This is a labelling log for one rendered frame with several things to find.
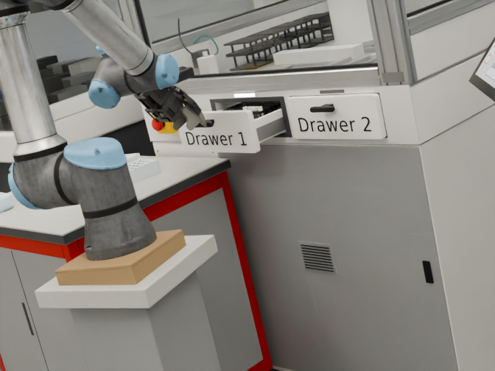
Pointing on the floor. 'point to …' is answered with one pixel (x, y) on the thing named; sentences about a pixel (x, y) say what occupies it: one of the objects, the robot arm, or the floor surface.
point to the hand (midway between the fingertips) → (199, 121)
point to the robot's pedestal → (144, 316)
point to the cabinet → (371, 249)
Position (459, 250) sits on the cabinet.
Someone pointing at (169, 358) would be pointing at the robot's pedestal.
